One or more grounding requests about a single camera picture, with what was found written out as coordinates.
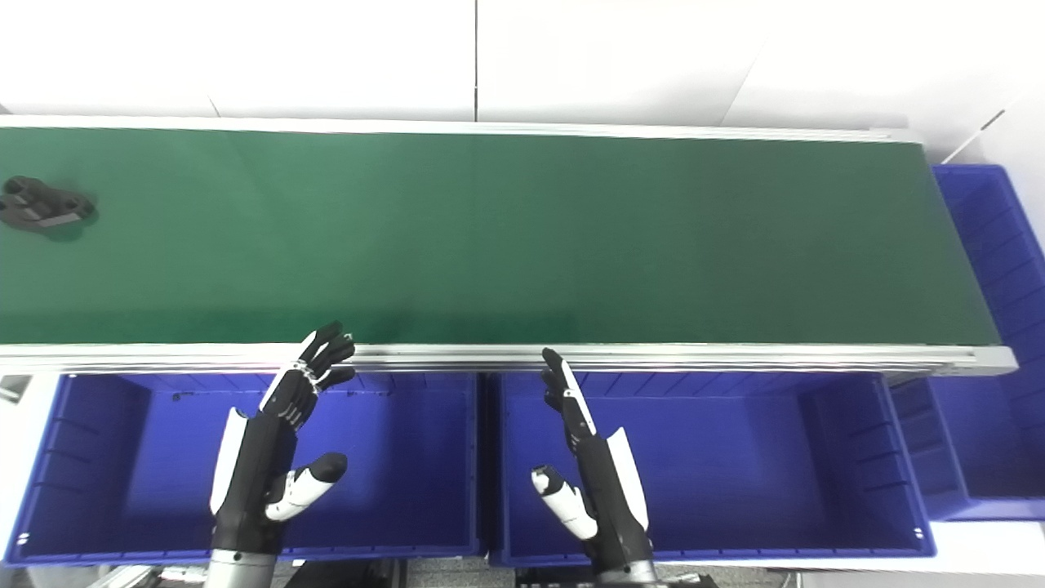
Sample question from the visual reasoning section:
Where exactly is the black flange part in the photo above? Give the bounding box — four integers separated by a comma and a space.
0, 176, 99, 239

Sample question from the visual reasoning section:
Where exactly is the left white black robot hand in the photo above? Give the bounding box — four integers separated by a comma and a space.
209, 321, 358, 556

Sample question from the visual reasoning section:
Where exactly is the blue plastic bin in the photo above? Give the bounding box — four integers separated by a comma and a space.
888, 163, 1045, 523
4, 372, 482, 568
487, 372, 937, 568

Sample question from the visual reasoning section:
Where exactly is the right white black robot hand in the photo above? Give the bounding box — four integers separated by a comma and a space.
531, 349, 656, 568

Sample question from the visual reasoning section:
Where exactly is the black robot torso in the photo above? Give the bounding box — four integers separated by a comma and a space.
290, 558, 719, 588

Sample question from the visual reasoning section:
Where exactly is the green conveyor belt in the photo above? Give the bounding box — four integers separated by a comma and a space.
0, 114, 1020, 401

